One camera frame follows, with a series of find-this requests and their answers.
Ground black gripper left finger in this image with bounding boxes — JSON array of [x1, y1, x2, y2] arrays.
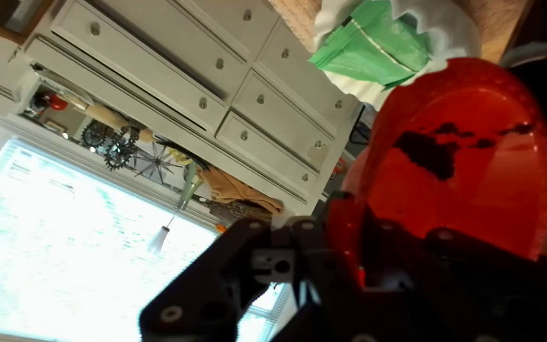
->
[[139, 217, 312, 342]]

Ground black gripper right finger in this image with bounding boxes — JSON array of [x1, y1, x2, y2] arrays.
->
[[359, 215, 547, 342]]

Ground tan towel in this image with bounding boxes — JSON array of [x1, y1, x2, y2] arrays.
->
[[266, 0, 534, 63]]

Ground white dresser cabinet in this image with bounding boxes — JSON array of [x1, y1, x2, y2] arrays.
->
[[0, 0, 359, 215]]

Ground orange plastic bowl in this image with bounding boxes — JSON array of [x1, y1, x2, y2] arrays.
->
[[325, 57, 547, 277]]

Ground white paper coffee filter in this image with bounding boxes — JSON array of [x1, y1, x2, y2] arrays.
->
[[310, 0, 481, 108]]

